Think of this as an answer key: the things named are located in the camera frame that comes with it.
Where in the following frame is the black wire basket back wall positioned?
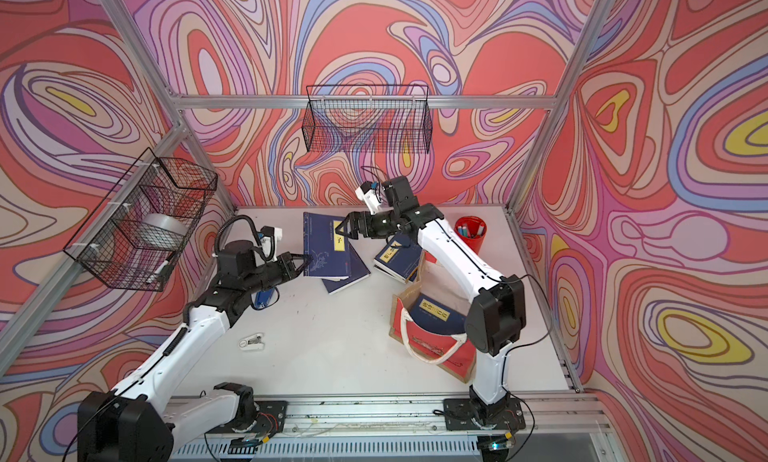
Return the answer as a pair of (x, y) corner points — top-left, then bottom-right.
(301, 83), (433, 155)

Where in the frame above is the red beige canvas tote bag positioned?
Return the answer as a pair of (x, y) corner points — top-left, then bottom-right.
(389, 262), (476, 383)

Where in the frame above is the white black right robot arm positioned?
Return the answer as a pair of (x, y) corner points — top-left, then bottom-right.
(335, 176), (527, 428)

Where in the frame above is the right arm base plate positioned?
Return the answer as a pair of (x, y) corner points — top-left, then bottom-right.
(440, 397), (527, 433)

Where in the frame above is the green circuit board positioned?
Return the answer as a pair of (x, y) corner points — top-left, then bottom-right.
(228, 437), (269, 454)

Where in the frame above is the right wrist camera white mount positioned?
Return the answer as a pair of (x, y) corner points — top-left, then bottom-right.
(355, 181), (383, 215)

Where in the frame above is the red pen holder cup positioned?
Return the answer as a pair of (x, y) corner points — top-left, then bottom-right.
(454, 216), (487, 254)

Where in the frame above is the small white stapler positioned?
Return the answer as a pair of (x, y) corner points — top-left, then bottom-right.
(238, 333), (265, 351)

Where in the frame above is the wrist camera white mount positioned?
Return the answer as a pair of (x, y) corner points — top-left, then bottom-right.
(355, 181), (383, 215)
(259, 226), (283, 262)

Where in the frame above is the black wire basket wall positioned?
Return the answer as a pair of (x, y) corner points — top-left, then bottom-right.
(63, 149), (218, 292)
(301, 83), (433, 155)

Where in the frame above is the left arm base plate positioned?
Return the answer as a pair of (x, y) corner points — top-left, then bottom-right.
(232, 401), (288, 437)

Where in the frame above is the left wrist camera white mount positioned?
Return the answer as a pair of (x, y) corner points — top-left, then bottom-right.
(259, 226), (283, 262)

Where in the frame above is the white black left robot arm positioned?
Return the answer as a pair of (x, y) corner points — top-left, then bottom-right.
(71, 240), (311, 461)

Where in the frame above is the navy book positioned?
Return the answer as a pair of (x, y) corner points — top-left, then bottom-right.
(303, 212), (351, 281)
(409, 294), (465, 336)
(321, 247), (371, 294)
(373, 234), (422, 283)

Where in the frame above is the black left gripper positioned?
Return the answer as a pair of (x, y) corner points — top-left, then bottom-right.
(240, 253), (312, 297)

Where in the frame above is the white marker in basket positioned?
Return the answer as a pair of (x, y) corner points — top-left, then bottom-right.
(146, 260), (173, 286)

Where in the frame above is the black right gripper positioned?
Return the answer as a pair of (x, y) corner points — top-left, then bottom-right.
(336, 208), (400, 241)

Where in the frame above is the black wire basket left wall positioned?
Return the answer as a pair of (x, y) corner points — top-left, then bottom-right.
(63, 149), (218, 292)

